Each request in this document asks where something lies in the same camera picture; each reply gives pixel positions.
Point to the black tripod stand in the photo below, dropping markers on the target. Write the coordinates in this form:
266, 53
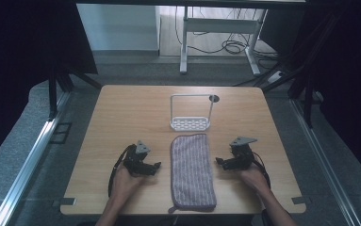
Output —
53, 94
307, 88

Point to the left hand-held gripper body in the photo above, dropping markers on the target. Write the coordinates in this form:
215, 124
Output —
136, 160

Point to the aluminium rail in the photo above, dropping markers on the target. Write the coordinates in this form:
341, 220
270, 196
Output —
27, 169
325, 163

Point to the white metal desk frame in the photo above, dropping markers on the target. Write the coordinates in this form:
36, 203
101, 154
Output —
219, 25

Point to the purple striped towel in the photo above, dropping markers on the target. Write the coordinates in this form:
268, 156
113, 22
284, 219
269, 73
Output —
192, 172

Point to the black curtain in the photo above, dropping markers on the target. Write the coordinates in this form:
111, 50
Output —
24, 62
344, 78

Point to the white towel rack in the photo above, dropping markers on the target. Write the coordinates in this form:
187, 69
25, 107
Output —
190, 123

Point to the person's left hand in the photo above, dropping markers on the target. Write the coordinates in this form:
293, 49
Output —
125, 183

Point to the person's right hand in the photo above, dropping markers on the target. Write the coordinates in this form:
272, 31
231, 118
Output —
255, 180

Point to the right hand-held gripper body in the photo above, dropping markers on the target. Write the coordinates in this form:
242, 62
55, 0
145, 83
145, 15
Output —
242, 155

